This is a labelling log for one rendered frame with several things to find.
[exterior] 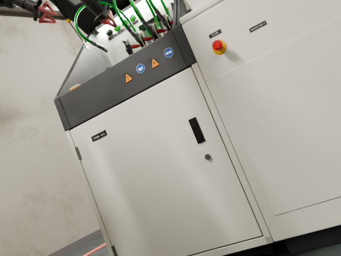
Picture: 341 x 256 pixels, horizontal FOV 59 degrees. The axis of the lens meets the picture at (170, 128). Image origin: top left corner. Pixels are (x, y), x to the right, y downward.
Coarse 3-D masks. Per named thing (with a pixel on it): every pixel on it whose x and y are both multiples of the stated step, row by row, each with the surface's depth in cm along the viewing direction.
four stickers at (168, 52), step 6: (168, 48) 120; (168, 54) 120; (174, 54) 119; (150, 60) 123; (156, 60) 122; (138, 66) 125; (144, 66) 124; (156, 66) 122; (126, 72) 127; (138, 72) 125; (126, 78) 127; (132, 78) 126
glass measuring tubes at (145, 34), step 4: (156, 16) 175; (148, 20) 177; (152, 20) 176; (160, 20) 177; (156, 24) 178; (160, 24) 175; (140, 28) 179; (144, 28) 179; (156, 28) 176; (164, 28) 176; (144, 32) 179; (164, 32) 175; (144, 36) 181; (148, 36) 180; (152, 36) 177; (160, 36) 177; (148, 44) 178
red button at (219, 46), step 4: (216, 40) 109; (220, 40) 112; (212, 44) 109; (216, 44) 108; (220, 44) 108; (224, 44) 111; (216, 48) 108; (220, 48) 108; (224, 48) 111; (216, 52) 112; (220, 52) 112
